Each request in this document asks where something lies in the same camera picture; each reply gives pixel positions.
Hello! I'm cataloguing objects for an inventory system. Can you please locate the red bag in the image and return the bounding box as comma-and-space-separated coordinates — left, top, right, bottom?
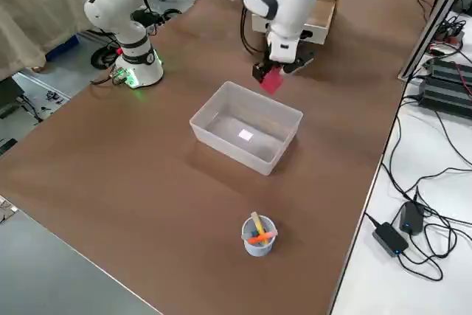
259, 67, 286, 95

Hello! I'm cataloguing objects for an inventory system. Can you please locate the clear plastic box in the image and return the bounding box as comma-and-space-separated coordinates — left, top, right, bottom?
189, 80, 305, 176

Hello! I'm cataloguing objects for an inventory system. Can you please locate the yellow stick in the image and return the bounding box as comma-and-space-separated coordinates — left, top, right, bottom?
251, 211, 265, 237

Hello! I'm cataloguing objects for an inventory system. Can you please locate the pale stick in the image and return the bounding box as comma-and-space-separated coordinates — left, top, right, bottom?
240, 229, 277, 240

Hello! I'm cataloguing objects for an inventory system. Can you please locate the green circuit board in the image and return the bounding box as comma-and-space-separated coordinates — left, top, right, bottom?
109, 66, 129, 86

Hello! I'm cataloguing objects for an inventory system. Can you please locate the black ribbed power supply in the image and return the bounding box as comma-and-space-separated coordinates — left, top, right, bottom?
418, 75, 472, 121
427, 58, 472, 86

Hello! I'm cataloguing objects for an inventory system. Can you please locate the black wheel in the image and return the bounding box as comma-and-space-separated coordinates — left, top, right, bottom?
90, 42, 119, 71

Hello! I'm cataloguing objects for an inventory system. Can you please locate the orange marker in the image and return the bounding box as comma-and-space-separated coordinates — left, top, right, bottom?
249, 232, 276, 246

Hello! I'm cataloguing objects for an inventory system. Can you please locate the translucent blue pen cup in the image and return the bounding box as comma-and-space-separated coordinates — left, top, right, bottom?
241, 215, 277, 258

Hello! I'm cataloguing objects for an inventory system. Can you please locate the black adapter with blue light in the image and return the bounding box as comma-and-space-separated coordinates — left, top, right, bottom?
371, 221, 410, 258
399, 200, 429, 236

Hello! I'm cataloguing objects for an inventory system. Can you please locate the blue bin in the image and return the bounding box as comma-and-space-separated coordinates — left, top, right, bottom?
43, 32, 81, 62

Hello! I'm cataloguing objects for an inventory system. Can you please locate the beige curtain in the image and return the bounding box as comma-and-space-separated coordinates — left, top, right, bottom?
0, 0, 111, 82

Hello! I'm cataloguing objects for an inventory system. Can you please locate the white desk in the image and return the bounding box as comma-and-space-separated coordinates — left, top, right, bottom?
330, 0, 472, 315

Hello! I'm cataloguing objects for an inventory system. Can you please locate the black case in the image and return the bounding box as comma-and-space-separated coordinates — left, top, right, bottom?
0, 77, 24, 120

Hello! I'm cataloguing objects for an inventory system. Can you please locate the grey side table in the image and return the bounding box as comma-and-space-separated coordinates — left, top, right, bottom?
0, 192, 164, 315

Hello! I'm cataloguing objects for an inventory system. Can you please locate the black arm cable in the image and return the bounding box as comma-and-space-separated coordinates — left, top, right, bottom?
125, 0, 266, 63

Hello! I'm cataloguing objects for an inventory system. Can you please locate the aluminium frame post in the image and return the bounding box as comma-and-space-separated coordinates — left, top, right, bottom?
397, 0, 472, 83

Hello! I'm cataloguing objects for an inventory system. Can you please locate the black cable hub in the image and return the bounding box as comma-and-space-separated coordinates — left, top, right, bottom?
429, 15, 466, 54

